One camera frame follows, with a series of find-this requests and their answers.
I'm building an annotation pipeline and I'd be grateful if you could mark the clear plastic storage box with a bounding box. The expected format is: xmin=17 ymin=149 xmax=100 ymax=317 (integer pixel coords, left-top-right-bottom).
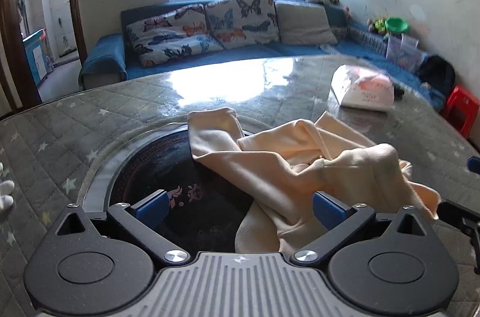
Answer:
xmin=385 ymin=34 xmax=428 ymax=73

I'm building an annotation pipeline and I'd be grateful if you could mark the blue toy cabinet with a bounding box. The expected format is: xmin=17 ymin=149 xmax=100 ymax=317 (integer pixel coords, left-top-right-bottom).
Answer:
xmin=23 ymin=29 xmax=54 ymax=87

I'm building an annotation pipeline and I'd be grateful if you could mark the quilted grey star tablecloth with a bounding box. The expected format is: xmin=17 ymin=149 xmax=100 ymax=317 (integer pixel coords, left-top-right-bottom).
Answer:
xmin=1 ymin=54 xmax=479 ymax=316

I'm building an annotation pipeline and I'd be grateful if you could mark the green plastic bowl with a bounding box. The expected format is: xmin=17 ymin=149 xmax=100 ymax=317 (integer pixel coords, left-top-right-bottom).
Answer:
xmin=385 ymin=17 xmax=410 ymax=35

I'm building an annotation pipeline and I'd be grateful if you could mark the butterfly pillow right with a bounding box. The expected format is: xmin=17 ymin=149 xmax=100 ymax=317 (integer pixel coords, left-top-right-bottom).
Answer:
xmin=205 ymin=0 xmax=280 ymax=49

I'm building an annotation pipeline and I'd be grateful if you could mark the black round hotplate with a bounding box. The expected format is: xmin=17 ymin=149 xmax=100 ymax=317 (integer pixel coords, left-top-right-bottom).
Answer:
xmin=109 ymin=130 xmax=253 ymax=255

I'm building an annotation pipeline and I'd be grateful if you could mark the butterfly pillow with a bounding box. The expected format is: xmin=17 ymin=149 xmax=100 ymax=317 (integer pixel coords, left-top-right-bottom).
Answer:
xmin=126 ymin=4 xmax=223 ymax=68
xmin=205 ymin=0 xmax=280 ymax=49

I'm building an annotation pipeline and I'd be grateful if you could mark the white cotton glove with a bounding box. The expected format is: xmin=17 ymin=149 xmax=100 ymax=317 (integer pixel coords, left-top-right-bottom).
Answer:
xmin=0 ymin=163 xmax=15 ymax=217

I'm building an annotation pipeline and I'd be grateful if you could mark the white pink tissue pack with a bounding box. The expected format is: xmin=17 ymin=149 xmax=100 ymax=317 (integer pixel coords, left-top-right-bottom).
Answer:
xmin=331 ymin=65 xmax=395 ymax=112

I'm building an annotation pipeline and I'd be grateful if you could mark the black backpack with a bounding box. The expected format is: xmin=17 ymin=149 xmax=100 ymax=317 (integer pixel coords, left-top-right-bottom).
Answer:
xmin=416 ymin=55 xmax=456 ymax=97

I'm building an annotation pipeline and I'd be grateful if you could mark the blue sofa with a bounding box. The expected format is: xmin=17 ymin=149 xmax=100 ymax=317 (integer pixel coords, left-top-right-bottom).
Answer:
xmin=78 ymin=0 xmax=448 ymax=112

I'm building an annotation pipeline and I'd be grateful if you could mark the cream beige garment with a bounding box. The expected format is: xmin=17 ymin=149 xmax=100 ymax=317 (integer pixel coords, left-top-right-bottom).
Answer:
xmin=188 ymin=108 xmax=440 ymax=256

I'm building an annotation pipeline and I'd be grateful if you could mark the red plastic stool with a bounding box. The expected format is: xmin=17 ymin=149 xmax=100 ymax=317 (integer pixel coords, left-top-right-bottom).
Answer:
xmin=441 ymin=85 xmax=479 ymax=138

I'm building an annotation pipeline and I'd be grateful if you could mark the butterfly pillow left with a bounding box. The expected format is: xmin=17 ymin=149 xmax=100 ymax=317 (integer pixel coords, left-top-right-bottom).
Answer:
xmin=126 ymin=4 xmax=223 ymax=68

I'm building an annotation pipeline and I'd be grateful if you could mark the beige cushion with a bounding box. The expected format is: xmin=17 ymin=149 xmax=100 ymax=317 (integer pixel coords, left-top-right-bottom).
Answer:
xmin=275 ymin=1 xmax=338 ymax=46

